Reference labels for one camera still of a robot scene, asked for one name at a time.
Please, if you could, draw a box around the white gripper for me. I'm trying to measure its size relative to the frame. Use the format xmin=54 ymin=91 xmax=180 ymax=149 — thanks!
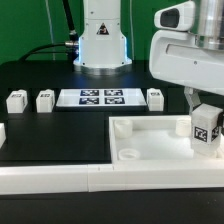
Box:
xmin=149 ymin=30 xmax=224 ymax=114

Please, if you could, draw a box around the white square tabletop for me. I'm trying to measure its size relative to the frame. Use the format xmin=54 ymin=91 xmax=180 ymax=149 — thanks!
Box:
xmin=108 ymin=114 xmax=224 ymax=165

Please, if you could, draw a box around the white front obstacle bar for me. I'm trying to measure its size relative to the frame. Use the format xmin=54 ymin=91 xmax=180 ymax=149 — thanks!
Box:
xmin=0 ymin=160 xmax=224 ymax=195

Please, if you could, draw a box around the white obstacle bar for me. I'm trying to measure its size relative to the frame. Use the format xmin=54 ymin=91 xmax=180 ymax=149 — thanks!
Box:
xmin=0 ymin=160 xmax=224 ymax=195
xmin=0 ymin=123 xmax=6 ymax=149

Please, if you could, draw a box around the white left obstacle bar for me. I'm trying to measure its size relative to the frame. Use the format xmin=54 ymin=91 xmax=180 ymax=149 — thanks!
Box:
xmin=0 ymin=123 xmax=6 ymax=149

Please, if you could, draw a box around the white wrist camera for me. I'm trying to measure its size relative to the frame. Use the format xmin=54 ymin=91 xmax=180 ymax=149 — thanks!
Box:
xmin=154 ymin=1 xmax=196 ymax=31

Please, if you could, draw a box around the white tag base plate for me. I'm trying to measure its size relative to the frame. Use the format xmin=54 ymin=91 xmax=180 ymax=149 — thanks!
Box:
xmin=56 ymin=88 xmax=146 ymax=108

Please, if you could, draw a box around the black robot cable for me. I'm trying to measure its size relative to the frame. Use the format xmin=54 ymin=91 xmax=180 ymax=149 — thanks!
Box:
xmin=18 ymin=0 xmax=80 ymax=62

